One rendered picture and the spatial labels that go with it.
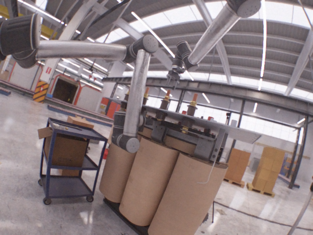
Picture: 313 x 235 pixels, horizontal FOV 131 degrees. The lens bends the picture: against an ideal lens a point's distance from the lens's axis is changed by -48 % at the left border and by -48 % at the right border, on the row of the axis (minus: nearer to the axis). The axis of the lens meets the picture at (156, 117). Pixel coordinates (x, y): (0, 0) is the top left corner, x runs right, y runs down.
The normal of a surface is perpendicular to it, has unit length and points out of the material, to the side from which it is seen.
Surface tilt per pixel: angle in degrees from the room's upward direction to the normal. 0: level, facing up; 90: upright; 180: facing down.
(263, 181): 90
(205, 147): 90
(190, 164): 90
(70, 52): 117
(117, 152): 90
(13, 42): 124
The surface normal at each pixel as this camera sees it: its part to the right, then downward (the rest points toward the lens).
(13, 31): 0.67, 0.37
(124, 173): 0.27, 0.03
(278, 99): -0.57, -0.24
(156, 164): -0.18, -0.13
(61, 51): 0.57, 0.63
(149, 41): 0.66, 0.07
